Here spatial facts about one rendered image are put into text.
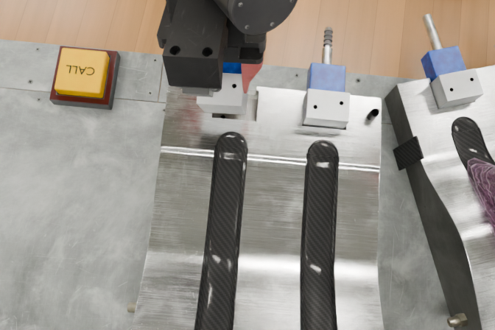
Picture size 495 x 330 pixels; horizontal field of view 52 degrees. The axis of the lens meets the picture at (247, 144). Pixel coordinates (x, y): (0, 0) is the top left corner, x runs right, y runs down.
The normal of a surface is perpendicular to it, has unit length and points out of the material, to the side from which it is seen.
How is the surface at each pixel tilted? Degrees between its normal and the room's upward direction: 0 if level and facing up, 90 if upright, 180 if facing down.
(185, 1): 21
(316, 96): 0
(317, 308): 28
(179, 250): 10
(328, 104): 0
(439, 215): 90
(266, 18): 69
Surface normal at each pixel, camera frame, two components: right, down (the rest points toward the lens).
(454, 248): -0.97, 0.20
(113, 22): 0.04, -0.25
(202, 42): -0.03, -0.58
